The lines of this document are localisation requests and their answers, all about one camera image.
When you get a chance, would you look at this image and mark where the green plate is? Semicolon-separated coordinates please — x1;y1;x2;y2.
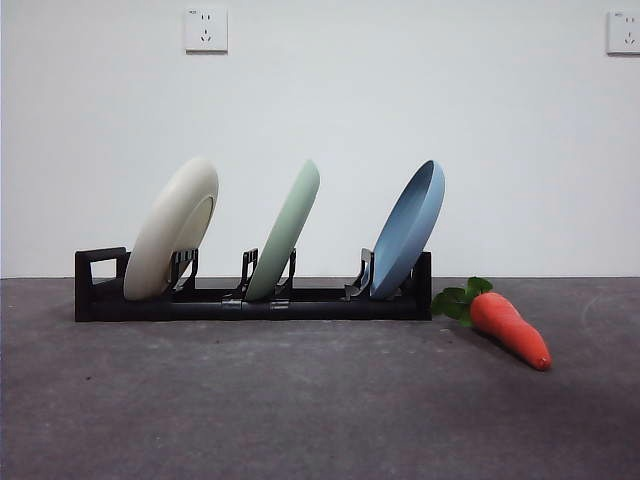
244;158;321;303

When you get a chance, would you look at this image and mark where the orange carrot with green leaves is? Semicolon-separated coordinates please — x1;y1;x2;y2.
430;276;553;372

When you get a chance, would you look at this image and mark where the black plate rack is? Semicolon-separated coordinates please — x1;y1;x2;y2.
74;246;434;323

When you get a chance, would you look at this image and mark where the blue plate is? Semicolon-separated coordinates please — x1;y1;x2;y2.
369;159;447;300

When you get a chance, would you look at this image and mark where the cream plate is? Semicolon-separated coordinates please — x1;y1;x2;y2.
123;157;220;302

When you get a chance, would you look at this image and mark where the white wall socket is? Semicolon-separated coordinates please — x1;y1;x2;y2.
184;6;230;55
606;10;640;56

